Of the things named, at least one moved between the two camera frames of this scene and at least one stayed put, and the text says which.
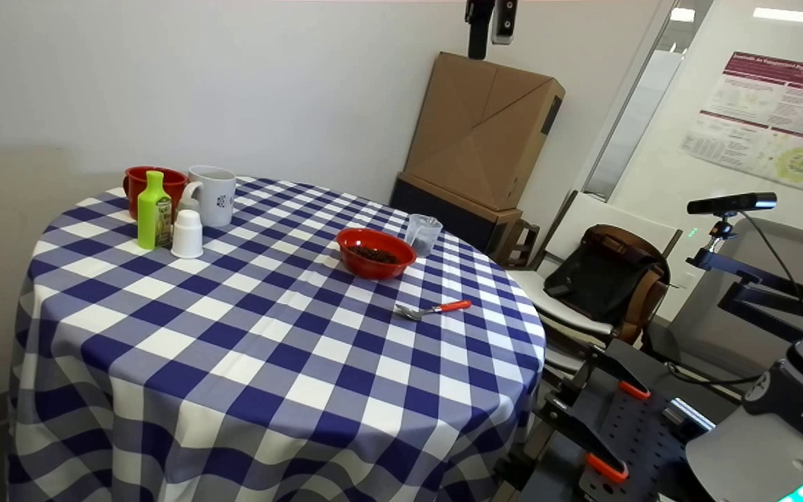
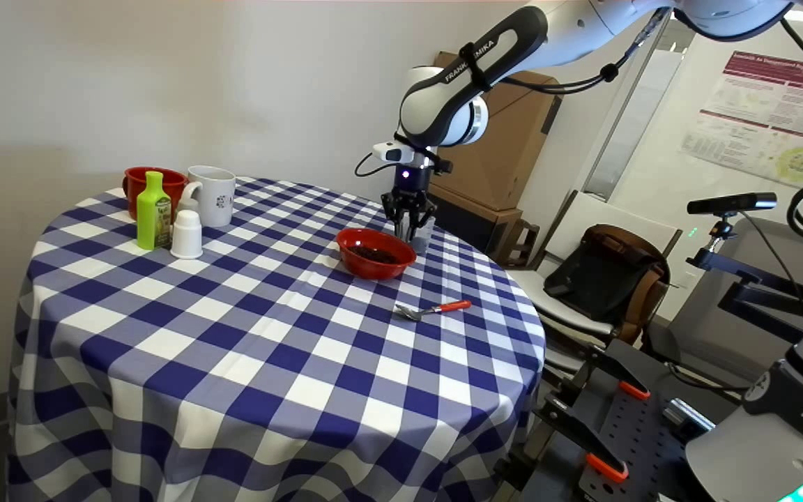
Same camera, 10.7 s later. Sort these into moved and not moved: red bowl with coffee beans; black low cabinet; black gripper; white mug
Moved: black gripper
Not moved: white mug; black low cabinet; red bowl with coffee beans
